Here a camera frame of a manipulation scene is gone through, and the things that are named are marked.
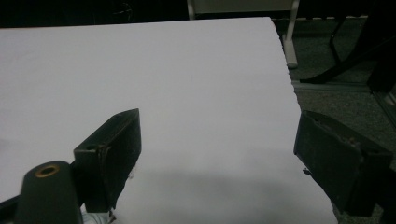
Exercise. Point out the white metal stand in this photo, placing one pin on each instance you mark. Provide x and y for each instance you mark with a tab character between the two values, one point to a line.
291	43

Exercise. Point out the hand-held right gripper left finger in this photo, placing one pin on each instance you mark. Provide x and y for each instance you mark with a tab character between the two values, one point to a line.
115	146

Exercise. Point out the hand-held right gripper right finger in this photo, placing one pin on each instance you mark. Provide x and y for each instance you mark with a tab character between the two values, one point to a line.
333	158

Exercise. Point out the black chair base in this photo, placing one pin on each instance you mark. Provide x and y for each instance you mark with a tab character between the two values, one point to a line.
358	59

